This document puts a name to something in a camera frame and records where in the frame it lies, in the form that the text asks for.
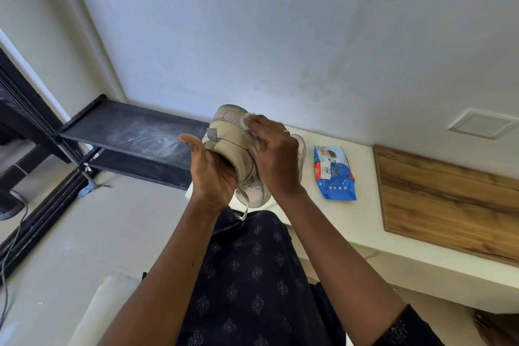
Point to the dark blue patterned garment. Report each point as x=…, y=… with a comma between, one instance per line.
x=251, y=285

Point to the beige sneaker shoe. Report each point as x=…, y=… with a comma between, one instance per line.
x=233, y=143

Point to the person's left forearm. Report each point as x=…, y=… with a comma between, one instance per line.
x=170, y=272

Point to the white wall plate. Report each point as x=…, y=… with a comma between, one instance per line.
x=482, y=123

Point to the person's right hand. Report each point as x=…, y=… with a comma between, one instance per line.
x=279, y=159

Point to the blue cloth scrap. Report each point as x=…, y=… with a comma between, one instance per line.
x=86, y=191

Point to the black metal shelf rack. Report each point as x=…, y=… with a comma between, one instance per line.
x=133, y=133

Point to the person's left thumb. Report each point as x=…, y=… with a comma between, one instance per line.
x=193, y=146

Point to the person's right fingers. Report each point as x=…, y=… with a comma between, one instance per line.
x=265, y=129

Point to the white sneaker shoe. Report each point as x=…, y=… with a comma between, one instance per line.
x=301, y=151

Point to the blue wet wipes packet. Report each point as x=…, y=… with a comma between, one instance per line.
x=334, y=173

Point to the brown wooden board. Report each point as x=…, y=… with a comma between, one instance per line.
x=446, y=199

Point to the white cushion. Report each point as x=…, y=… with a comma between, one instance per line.
x=101, y=309

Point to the black door frame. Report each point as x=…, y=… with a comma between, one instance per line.
x=28, y=204

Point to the white wet wipe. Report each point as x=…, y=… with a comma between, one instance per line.
x=247, y=119

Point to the person's left hand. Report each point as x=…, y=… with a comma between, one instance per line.
x=211, y=179

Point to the person's right forearm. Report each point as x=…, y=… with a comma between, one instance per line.
x=340, y=264

